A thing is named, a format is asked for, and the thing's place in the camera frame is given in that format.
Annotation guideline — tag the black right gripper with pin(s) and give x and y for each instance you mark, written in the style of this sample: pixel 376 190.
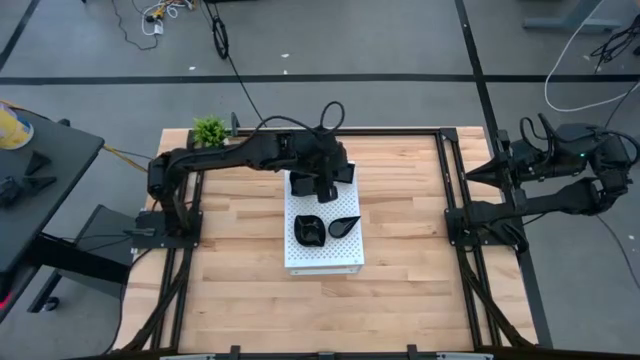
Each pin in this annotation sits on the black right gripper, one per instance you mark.
pixel 520 162

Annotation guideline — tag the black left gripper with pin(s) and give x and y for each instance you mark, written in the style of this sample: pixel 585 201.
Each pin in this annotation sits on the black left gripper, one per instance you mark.
pixel 327 185

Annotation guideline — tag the black small square mini plate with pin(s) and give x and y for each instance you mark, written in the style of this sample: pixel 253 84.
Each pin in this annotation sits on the black small square mini plate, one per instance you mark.
pixel 346 173

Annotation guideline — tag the black wavy square mini plate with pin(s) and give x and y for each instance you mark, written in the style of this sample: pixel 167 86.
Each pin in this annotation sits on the black wavy square mini plate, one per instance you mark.
pixel 301 184

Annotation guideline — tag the black teardrop mini plate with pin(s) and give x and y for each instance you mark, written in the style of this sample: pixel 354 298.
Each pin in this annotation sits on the black teardrop mini plate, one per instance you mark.
pixel 342 227

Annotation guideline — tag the black leaf-shaped mini plate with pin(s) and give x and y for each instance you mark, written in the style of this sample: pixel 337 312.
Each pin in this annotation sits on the black leaf-shaped mini plate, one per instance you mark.
pixel 310 231

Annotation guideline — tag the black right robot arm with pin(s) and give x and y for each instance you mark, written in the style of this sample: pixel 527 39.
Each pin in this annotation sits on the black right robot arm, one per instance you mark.
pixel 550 202

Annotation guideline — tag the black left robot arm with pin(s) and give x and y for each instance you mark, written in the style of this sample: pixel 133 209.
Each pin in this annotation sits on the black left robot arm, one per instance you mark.
pixel 225 152

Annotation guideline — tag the white perforated shelf rack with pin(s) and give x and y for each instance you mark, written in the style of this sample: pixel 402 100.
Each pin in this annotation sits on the white perforated shelf rack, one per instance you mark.
pixel 330 250

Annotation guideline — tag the small green potted plant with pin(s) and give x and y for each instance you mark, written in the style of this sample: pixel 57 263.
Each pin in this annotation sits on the small green potted plant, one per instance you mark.
pixel 210 131

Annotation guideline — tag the grey desk leg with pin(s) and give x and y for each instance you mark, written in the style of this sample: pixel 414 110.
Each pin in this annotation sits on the grey desk leg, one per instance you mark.
pixel 565 22

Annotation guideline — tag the black side table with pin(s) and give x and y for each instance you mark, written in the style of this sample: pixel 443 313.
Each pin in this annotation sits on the black side table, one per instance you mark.
pixel 50 175

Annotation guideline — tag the black device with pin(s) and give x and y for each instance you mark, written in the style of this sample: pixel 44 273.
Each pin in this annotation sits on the black device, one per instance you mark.
pixel 20 185

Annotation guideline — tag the yellow round object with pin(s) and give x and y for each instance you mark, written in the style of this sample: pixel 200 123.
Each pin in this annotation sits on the yellow round object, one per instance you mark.
pixel 12 131

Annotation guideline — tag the black curved bracket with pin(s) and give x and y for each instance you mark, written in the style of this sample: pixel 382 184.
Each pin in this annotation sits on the black curved bracket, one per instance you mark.
pixel 234 121

